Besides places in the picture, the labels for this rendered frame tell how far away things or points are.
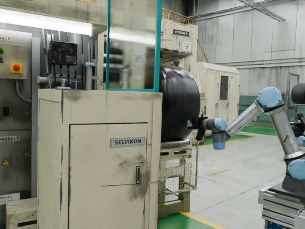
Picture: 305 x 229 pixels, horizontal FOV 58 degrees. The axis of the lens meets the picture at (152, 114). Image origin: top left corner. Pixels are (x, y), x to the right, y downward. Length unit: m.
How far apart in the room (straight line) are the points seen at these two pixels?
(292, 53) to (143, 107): 12.74
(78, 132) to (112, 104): 0.16
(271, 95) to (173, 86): 0.64
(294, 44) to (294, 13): 1.32
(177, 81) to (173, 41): 0.61
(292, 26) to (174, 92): 12.22
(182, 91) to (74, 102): 1.09
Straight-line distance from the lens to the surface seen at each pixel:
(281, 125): 1.69
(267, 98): 1.66
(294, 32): 13.82
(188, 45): 2.56
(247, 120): 1.83
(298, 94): 7.33
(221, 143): 1.74
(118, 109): 1.03
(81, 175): 1.02
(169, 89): 1.90
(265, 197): 1.96
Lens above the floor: 1.26
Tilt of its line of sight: 4 degrees down
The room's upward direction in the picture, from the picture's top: 2 degrees clockwise
